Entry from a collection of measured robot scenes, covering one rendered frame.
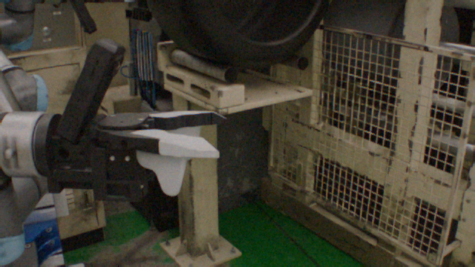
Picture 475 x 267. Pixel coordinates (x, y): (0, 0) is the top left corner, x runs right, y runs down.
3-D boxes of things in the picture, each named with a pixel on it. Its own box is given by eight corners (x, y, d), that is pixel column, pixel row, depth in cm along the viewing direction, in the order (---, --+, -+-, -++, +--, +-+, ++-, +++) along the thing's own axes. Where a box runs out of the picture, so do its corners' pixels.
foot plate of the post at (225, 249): (159, 245, 213) (158, 238, 212) (209, 228, 227) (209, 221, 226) (188, 276, 192) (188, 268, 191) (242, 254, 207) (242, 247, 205)
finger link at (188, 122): (214, 152, 62) (148, 164, 57) (213, 107, 60) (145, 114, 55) (227, 158, 59) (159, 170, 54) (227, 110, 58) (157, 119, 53)
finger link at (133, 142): (182, 150, 47) (126, 136, 52) (182, 132, 47) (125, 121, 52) (148, 160, 43) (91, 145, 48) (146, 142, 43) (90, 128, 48)
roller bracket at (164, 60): (157, 70, 165) (156, 42, 162) (249, 56, 187) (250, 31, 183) (162, 72, 163) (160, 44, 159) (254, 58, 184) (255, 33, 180)
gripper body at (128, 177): (159, 179, 56) (64, 176, 57) (157, 107, 54) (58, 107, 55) (147, 203, 49) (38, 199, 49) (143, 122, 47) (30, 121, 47)
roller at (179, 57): (168, 51, 163) (179, 47, 165) (171, 64, 165) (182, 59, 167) (224, 71, 136) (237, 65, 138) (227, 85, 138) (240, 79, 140)
